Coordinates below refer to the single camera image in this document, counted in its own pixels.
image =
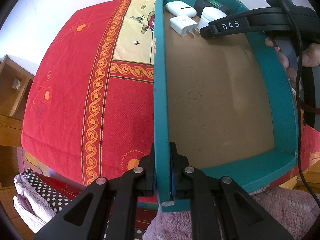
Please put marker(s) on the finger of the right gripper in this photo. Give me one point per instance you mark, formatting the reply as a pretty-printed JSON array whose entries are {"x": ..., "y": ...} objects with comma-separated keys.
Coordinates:
[{"x": 229, "y": 25}]

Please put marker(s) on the wooden shelf cabinet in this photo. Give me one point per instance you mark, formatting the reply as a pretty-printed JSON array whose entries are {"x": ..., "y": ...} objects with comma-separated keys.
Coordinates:
[{"x": 15, "y": 87}]

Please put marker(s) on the polka dot folded cloth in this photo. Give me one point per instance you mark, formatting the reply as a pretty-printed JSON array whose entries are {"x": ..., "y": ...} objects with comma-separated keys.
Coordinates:
[{"x": 36, "y": 202}]

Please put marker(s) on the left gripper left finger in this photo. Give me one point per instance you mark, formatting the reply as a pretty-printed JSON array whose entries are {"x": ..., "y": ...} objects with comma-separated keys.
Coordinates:
[{"x": 106, "y": 209}]

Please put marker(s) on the teal cardboard box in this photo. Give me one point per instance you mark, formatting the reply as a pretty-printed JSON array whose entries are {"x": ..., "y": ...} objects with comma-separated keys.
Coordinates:
[{"x": 227, "y": 105}]

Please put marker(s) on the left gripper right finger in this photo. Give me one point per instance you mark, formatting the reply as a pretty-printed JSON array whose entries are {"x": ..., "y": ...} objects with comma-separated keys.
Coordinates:
[{"x": 220, "y": 208}]

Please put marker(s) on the white earbuds case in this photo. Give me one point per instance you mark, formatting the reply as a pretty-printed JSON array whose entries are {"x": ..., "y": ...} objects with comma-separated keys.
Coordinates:
[{"x": 178, "y": 8}]

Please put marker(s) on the red patterned bedspread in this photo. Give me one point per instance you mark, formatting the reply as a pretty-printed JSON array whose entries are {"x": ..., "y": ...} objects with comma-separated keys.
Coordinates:
[{"x": 90, "y": 108}]

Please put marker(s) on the white plug charger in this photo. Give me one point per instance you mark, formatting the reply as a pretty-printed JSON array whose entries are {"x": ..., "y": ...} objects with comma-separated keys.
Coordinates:
[{"x": 184, "y": 25}]

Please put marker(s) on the white round jar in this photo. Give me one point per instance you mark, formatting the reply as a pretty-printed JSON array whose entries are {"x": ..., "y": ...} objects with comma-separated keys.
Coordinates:
[{"x": 210, "y": 14}]

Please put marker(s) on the person's right hand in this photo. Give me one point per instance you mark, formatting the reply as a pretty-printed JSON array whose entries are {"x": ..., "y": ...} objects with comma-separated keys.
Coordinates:
[{"x": 310, "y": 58}]

